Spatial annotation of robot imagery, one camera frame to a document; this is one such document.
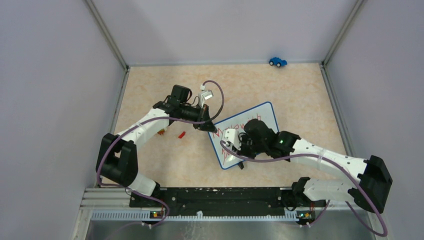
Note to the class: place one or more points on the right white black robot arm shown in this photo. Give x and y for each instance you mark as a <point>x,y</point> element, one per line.
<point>365,181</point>

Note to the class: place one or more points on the blue toy car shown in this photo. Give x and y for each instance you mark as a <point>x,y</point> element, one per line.
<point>278,62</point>

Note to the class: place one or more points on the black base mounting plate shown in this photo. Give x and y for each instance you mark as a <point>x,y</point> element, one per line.
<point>226,201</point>

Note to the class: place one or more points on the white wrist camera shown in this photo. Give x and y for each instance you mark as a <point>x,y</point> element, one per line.
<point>231,139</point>
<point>204,95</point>

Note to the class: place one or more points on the red marker cap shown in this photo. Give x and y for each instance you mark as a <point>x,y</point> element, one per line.
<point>182,135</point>

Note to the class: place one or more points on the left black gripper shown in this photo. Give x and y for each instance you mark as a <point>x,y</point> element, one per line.
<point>203,115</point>

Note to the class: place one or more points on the colourful toy brick figure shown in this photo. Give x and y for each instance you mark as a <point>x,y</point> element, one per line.
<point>162,132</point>

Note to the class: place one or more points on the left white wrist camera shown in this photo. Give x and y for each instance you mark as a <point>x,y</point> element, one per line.
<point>204,95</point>

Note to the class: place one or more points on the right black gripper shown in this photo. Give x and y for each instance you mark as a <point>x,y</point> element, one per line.
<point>242,137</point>

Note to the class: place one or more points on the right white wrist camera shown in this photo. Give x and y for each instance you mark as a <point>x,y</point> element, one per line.
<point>231,139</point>

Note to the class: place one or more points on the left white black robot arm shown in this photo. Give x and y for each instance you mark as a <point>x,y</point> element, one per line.
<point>118,153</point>

